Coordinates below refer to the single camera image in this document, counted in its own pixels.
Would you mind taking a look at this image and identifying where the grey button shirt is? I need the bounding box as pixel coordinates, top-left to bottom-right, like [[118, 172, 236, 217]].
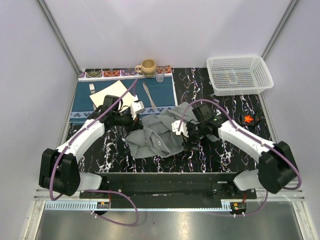
[[125, 102, 189, 159]]

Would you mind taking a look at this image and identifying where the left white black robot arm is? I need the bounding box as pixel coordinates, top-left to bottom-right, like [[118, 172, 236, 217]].
[[39, 95, 143, 198]]

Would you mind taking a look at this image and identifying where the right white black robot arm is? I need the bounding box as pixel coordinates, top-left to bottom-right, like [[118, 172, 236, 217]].
[[177, 100, 302, 199]]

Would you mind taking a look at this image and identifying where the orange brooch in black box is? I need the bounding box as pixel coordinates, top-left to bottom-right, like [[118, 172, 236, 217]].
[[240, 113, 261, 127]]

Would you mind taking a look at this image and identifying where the silver table knife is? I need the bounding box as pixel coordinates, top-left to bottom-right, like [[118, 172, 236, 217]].
[[142, 82, 157, 110]]

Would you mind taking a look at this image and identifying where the beige square plate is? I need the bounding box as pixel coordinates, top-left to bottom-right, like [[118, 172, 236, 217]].
[[89, 80, 134, 112]]

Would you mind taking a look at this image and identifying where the blue patterned placemat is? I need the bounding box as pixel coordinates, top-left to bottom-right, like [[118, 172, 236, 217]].
[[69, 65, 177, 125]]

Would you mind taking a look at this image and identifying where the silver fork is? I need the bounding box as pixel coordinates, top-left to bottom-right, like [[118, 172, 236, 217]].
[[89, 83, 96, 111]]

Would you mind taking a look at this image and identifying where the tan ceramic mug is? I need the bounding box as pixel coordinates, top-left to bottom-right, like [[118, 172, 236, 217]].
[[134, 58, 157, 78]]

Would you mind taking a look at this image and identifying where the small clear glass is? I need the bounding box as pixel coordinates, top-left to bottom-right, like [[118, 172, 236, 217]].
[[154, 67, 165, 83]]

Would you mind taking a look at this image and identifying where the black marble pattern mat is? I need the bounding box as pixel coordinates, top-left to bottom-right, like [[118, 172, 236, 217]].
[[78, 67, 272, 173]]

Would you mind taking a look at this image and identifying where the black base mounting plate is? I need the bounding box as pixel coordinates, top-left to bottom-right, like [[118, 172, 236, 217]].
[[79, 171, 257, 210]]

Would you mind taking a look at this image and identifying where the white plastic mesh basket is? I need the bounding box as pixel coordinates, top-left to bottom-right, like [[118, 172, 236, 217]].
[[206, 55, 274, 96]]

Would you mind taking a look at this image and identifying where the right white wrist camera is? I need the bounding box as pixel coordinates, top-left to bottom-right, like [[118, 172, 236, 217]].
[[171, 120, 189, 138]]

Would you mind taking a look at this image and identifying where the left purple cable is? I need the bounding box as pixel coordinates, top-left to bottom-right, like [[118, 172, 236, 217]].
[[49, 77, 140, 227]]

